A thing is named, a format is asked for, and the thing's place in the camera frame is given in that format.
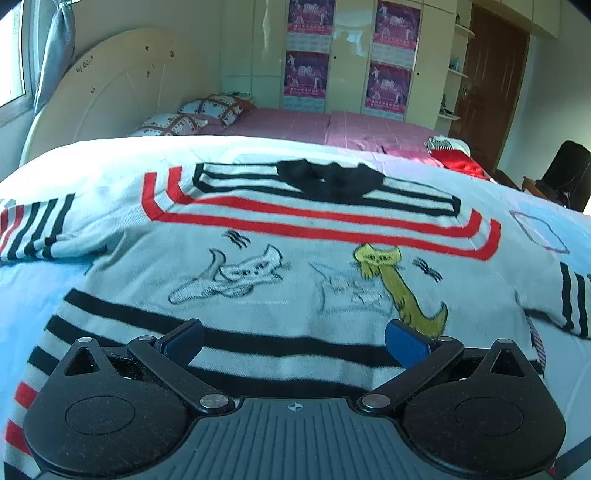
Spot patterned pillow near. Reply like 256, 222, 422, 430
130, 113, 208, 137

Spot red garment on bed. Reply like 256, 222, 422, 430
430, 149, 492, 181

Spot patterned pillow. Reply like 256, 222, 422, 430
177, 94, 256, 126
130, 113, 208, 137

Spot white striped cat sweater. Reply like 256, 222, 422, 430
1, 158, 590, 479

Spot upper right purple poster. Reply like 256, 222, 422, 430
372, 1, 422, 70

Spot light blue patterned blanket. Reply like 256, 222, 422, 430
1, 136, 590, 479

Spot blue grey curtain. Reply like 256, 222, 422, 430
34, 1, 76, 115

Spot cream round headboard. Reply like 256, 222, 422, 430
19, 28, 219, 166

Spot bright window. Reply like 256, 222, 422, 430
0, 1, 25, 106

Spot black chair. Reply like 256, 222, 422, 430
522, 140, 591, 213

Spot patterned pillow far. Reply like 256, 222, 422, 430
177, 94, 256, 126

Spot dark brown wooden door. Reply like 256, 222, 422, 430
450, 5, 530, 175

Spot pink checked bed sheet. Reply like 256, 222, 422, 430
200, 108, 446, 169

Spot lower right purple poster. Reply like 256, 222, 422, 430
363, 61, 412, 121

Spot lower left purple poster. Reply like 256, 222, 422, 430
281, 51, 329, 113

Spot white grey folded garment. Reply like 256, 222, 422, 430
425, 135, 471, 156

